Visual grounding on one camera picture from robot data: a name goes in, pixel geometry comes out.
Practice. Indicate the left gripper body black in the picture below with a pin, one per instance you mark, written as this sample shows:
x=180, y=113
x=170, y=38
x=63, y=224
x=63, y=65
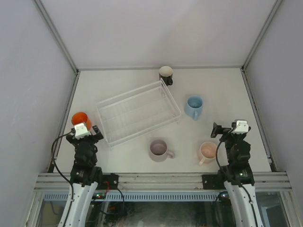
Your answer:
x=96, y=134

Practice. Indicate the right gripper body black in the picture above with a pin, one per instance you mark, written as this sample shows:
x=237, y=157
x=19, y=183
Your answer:
x=225, y=129

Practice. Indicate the pink mug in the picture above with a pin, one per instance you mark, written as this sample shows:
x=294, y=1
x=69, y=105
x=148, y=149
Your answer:
x=207, y=153

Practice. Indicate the orange mug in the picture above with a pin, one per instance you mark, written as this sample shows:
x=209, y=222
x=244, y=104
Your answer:
x=81, y=117

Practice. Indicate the light blue mug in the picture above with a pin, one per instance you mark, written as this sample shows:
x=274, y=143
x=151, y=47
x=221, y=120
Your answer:
x=193, y=107

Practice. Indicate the lilac mug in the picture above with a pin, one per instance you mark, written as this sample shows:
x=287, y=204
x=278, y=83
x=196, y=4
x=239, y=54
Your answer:
x=159, y=151

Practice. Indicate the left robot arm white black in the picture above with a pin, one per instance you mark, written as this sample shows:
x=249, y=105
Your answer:
x=85, y=176

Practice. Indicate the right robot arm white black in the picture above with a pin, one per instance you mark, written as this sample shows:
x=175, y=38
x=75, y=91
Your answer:
x=237, y=176

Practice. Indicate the black mug cream inside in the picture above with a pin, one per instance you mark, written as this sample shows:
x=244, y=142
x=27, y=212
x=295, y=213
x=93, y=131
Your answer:
x=165, y=73

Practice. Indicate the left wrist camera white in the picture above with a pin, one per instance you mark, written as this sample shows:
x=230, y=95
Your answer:
x=80, y=131

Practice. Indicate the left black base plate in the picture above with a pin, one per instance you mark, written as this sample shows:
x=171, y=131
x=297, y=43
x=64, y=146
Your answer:
x=109, y=181

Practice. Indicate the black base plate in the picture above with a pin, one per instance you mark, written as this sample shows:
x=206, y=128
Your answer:
x=109, y=181
x=212, y=182

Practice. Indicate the aluminium front frame rail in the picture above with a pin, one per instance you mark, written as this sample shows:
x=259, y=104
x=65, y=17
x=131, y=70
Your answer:
x=183, y=182

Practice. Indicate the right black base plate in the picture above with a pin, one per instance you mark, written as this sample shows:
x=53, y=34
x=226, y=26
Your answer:
x=212, y=182

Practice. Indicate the blue slotted cable duct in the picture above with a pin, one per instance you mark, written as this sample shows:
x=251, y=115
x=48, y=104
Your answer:
x=155, y=196

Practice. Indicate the white wire dish rack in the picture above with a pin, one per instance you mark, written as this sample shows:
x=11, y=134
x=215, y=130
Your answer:
x=137, y=112

